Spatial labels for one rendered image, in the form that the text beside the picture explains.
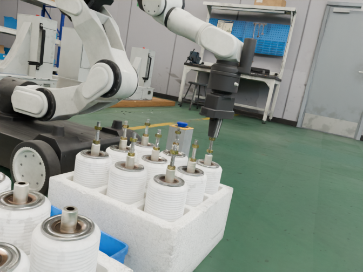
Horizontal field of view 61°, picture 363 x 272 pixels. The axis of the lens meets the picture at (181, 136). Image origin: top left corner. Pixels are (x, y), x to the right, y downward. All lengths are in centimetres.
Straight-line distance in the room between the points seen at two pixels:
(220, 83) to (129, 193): 38
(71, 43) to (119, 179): 291
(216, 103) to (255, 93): 503
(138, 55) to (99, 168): 384
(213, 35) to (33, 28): 246
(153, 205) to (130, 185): 8
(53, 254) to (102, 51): 89
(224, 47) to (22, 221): 62
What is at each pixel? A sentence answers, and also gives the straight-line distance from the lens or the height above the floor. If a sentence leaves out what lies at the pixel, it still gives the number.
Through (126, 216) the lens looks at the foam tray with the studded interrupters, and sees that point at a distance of 73.
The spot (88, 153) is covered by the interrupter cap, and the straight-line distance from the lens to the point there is 87.
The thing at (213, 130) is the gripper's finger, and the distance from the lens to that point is 91.
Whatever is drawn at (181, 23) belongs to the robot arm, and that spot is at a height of 65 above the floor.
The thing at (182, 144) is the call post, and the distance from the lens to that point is 113.
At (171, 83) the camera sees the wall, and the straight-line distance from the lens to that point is 648.
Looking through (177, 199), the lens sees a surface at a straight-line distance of 71.
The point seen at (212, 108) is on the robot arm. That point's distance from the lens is 87.
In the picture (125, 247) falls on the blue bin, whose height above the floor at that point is 12.
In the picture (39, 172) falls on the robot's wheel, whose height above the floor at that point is 10.
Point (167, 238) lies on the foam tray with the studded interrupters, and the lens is 69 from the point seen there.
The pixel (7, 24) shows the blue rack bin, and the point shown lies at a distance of 658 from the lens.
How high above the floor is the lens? 49
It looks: 11 degrees down
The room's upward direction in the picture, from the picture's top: 10 degrees clockwise
